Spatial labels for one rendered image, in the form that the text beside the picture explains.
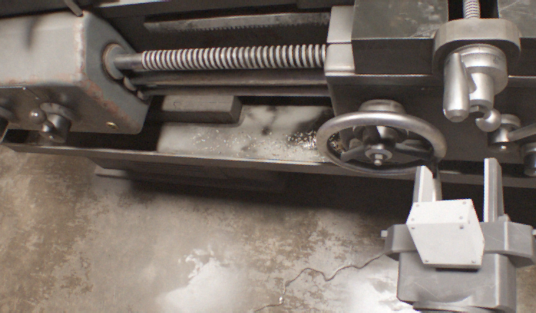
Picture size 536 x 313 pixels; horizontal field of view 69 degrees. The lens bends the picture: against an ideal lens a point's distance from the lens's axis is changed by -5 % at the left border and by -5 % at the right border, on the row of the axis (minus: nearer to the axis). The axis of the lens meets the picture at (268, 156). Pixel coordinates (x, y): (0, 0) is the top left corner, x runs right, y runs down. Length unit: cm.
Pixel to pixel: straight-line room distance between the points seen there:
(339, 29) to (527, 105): 31
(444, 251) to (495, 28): 29
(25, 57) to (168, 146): 42
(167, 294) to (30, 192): 85
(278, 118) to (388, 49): 56
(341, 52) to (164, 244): 108
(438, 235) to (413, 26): 32
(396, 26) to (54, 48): 66
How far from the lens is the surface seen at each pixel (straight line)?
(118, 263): 161
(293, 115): 106
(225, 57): 79
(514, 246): 34
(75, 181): 188
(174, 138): 116
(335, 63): 63
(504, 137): 70
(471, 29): 52
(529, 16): 59
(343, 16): 69
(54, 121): 102
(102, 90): 91
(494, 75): 52
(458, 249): 32
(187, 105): 111
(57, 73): 91
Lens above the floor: 129
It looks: 60 degrees down
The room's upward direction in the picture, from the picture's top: 32 degrees counter-clockwise
